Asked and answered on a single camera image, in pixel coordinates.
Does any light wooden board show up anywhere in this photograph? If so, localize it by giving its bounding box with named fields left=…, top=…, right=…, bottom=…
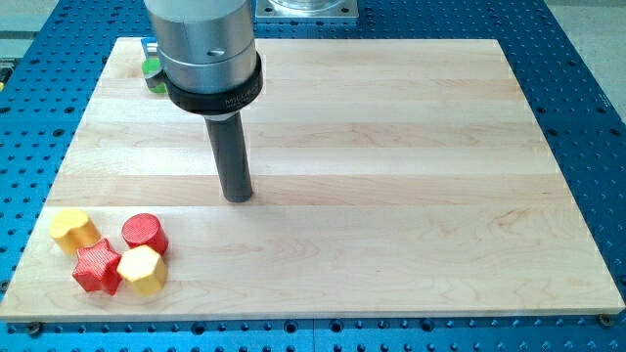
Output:
left=1, top=38, right=624, bottom=323

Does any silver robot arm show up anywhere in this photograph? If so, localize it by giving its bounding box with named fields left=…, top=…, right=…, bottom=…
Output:
left=145, top=0, right=263, bottom=119

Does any blue block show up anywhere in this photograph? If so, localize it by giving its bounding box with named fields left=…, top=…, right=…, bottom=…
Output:
left=140, top=37, right=158, bottom=60

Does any red cylinder block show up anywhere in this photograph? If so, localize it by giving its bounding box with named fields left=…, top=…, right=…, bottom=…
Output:
left=121, top=213, right=169, bottom=254

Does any red star block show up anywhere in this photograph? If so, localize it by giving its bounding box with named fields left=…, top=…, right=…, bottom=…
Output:
left=72, top=239, right=122, bottom=295

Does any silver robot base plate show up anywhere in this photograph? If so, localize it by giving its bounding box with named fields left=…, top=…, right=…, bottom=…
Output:
left=254, top=0, right=359, bottom=22

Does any green block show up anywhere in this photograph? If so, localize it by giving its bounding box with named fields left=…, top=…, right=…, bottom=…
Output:
left=141, top=58, right=166, bottom=94

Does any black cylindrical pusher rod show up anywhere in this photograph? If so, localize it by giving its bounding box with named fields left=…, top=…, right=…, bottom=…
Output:
left=204, top=112, right=253, bottom=202

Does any blue perforated metal table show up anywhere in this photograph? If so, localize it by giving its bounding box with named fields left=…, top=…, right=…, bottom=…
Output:
left=1, top=0, right=625, bottom=351

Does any yellow heart block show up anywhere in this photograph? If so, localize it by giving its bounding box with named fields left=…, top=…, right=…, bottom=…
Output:
left=49, top=208, right=101, bottom=255

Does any yellow hexagon block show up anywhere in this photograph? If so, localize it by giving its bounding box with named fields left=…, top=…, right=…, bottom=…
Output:
left=116, top=245, right=168, bottom=296

